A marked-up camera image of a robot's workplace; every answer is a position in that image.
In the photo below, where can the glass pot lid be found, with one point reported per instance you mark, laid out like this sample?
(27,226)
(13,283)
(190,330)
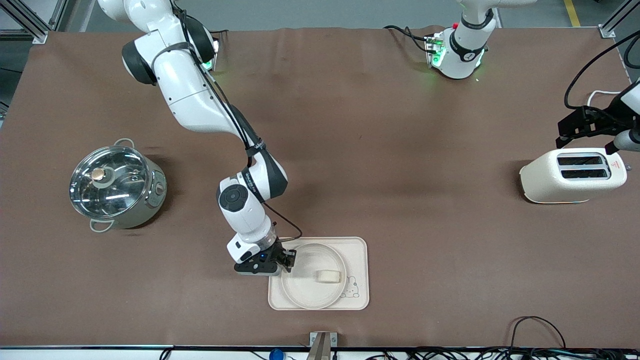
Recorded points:
(110,185)

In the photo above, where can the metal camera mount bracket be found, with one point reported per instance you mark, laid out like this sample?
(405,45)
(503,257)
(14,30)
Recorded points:
(322,345)

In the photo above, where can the cream round plate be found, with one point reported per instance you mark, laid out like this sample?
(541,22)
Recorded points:
(305,287)

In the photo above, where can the pale rectangular bun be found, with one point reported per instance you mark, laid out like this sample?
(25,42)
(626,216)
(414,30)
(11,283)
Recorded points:
(327,276)

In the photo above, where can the pale green electric pot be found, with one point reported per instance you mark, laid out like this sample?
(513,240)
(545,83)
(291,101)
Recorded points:
(150,205)

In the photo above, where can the brown table cover sheet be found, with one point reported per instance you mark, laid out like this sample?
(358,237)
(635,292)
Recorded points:
(400,215)

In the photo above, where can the aluminium frame post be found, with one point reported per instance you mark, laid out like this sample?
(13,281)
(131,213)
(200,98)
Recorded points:
(617,20)
(25,20)

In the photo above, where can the cream two-slot toaster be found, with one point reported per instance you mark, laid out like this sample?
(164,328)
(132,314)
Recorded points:
(555,185)

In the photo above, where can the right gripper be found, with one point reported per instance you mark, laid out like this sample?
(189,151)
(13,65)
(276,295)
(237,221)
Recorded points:
(279,252)

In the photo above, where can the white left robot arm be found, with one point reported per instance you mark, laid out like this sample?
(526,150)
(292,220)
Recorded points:
(460,50)

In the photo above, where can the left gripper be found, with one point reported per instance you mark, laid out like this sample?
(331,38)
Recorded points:
(595,121)

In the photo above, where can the cream rabbit print tray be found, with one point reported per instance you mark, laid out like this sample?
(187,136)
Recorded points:
(357,250)

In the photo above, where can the arm base connector bracket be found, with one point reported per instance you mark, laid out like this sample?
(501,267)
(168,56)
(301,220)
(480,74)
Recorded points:
(434,50)
(215,50)

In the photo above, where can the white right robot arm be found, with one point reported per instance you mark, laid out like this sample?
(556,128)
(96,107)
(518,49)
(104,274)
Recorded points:
(190,90)

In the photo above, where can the blue round cap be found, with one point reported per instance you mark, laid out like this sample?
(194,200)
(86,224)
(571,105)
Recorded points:
(276,355)

